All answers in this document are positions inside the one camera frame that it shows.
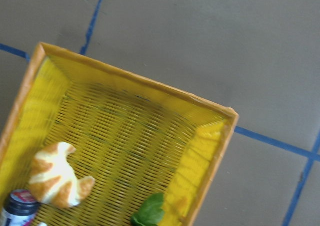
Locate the yellow woven plastic basket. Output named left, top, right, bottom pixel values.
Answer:
left=0, top=43, right=239, bottom=225

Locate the toy carrot with green leaves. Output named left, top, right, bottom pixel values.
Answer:
left=130, top=192, right=165, bottom=225

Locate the small dark labelled jar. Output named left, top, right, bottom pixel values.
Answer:
left=0, top=189, right=41, bottom=226

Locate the toy croissant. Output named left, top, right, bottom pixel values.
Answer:
left=28, top=141, right=95, bottom=208

